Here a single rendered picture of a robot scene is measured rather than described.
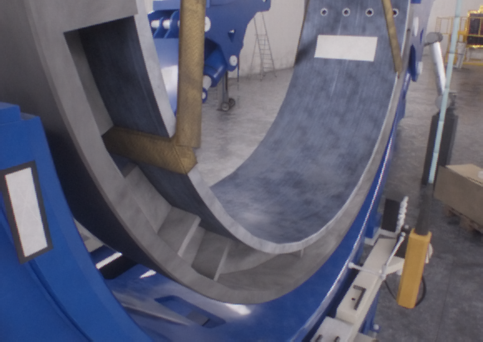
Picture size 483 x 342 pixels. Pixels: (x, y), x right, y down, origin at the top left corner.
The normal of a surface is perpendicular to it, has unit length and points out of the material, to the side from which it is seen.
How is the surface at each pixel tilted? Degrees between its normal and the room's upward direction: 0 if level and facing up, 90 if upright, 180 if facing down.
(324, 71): 65
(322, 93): 55
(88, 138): 90
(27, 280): 90
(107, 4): 90
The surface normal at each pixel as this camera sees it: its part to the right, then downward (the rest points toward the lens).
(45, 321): 0.83, 0.19
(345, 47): -0.55, 0.03
